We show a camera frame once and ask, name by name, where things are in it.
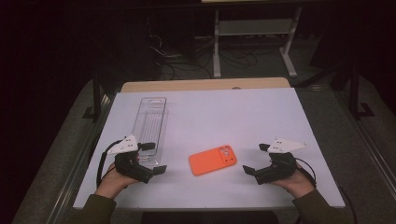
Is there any orange phone case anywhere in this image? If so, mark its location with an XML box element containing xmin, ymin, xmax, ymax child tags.
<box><xmin>188</xmin><ymin>144</ymin><xmax>238</xmax><ymax>177</ymax></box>

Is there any clear plastic tray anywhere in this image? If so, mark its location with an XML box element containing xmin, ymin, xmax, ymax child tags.
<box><xmin>132</xmin><ymin>96</ymin><xmax>170</xmax><ymax>166</ymax></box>

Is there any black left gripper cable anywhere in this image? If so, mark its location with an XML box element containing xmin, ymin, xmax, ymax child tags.
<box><xmin>95</xmin><ymin>139</ymin><xmax>123</xmax><ymax>189</ymax></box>

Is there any person's right hand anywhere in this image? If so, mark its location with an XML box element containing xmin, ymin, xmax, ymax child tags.
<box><xmin>270</xmin><ymin>162</ymin><xmax>316</xmax><ymax>200</ymax></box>

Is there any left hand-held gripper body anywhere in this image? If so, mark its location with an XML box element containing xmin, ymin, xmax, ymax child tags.
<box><xmin>106</xmin><ymin>133</ymin><xmax>154</xmax><ymax>185</ymax></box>

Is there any person's left hand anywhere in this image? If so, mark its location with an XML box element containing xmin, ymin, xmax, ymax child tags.
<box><xmin>94</xmin><ymin>157</ymin><xmax>141</xmax><ymax>200</ymax></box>

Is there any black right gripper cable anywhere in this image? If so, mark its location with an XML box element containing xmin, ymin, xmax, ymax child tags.
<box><xmin>294</xmin><ymin>157</ymin><xmax>359</xmax><ymax>224</ymax></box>

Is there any white metal desk frame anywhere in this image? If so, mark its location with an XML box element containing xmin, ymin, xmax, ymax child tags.
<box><xmin>213</xmin><ymin>7</ymin><xmax>304</xmax><ymax>78</ymax></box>

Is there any black metal stand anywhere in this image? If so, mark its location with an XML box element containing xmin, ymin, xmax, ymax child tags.
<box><xmin>347</xmin><ymin>62</ymin><xmax>376</xmax><ymax>120</ymax></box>
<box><xmin>82</xmin><ymin>73</ymin><xmax>105</xmax><ymax>124</ymax></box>

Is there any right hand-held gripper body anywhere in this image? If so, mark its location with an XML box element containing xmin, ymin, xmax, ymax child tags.
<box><xmin>253</xmin><ymin>137</ymin><xmax>310</xmax><ymax>186</ymax></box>

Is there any tangle of floor cables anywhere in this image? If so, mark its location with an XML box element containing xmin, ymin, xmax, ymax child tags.
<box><xmin>146</xmin><ymin>18</ymin><xmax>269</xmax><ymax>80</ymax></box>

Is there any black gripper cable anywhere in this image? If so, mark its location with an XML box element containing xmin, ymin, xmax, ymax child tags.
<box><xmin>95</xmin><ymin>139</ymin><xmax>123</xmax><ymax>189</ymax></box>
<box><xmin>294</xmin><ymin>157</ymin><xmax>359</xmax><ymax>224</ymax></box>

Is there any aluminium rail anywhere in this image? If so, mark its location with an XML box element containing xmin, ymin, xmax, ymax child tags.
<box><xmin>46</xmin><ymin>94</ymin><xmax>115</xmax><ymax>224</ymax></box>
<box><xmin>334</xmin><ymin>91</ymin><xmax>396</xmax><ymax>200</ymax></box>

